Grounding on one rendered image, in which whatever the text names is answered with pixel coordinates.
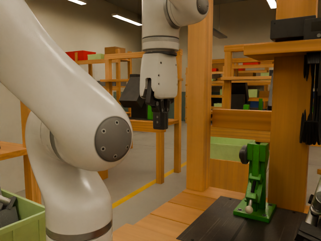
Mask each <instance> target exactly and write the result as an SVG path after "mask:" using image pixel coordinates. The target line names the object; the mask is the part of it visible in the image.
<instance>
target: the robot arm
mask: <svg viewBox="0 0 321 241"><path fill-rule="evenodd" d="M208 10H209V2H208V0H142V51H144V52H145V53H144V54H143V57H142V62H141V69H140V85H139V93H140V97H141V98H143V99H146V101H145V103H146V104H147V105H150V106H151V111H152V112H153V128H154V129H157V130H165V129H168V112H169V110H170V104H172V103H173V102H174V98H175V97H176V96H177V92H178V74H177V62H176V56H177V53H176V52H177V51H179V46H180V43H179V30H180V28H181V27H182V26H186V25H191V24H195V23H198V22H200V21H202V20H203V19H204V18H205V17H206V16H207V13H208ZM0 82H1V83H2V84H3V85H4V86H5V87H6V88H7V89H8V90H9V91H10V92H11V93H12V94H14V95H15V96H16V97H17V98H18V99H19V100H20V101H21V102H22V103H23V104H24V105H25V106H27V107H28V108H29V109H30V110H31V112H30V114H29V116H28V119H27V122H26V127H25V144H26V150H27V154H28V158H29V161H30V164H31V168H32V171H33V174H34V176H35V179H36V182H37V184H38V187H39V189H40V192H41V194H42V197H43V201H44V206H45V230H46V241H113V213H112V200H111V196H110V193H109V191H108V189H107V187H106V185H105V183H104V182H103V180H102V179H101V177H100V175H99V173H98V171H105V170H108V169H110V168H113V167H115V166H117V165H118V164H120V163H121V162H122V161H123V160H124V159H125V158H126V156H127V155H128V153H129V151H130V149H131V146H132V141H133V129H132V125H131V122H130V119H129V117H128V115H127V114H126V112H125V111H124V109H123V108H122V107H121V105H120V104H119V103H118V102H117V101H116V100H115V99H114V98H113V97H112V96H111V95H110V94H109V93H108V92H107V91H106V90H105V89H104V88H103V87H102V86H101V85H100V84H99V83H98V82H97V81H96V80H95V79H93V78H92V77H91V76H90V75H89V74H88V73H87V72H86V71H85V70H84V69H83V68H82V67H80V66H79V65H78V64H77V63H76V62H75V61H74V60H73V59H71V58H70V57H69V56H68V55H67V54H66V53H65V52H64V51H63V50H62V49H61V48H60V47H59V46H58V45H57V43H56V42H55V41H54V40H53V39H52V38H51V37H50V36H49V34H48V33H47V32H46V31H45V29H44V28H43V27H42V26H41V24H40V23H39V21H38V20H37V18H36V17H35V16H34V14H33V12H32V11H31V9H30V8H29V6H28V5H27V3H26V2H25V0H0Z"/></svg>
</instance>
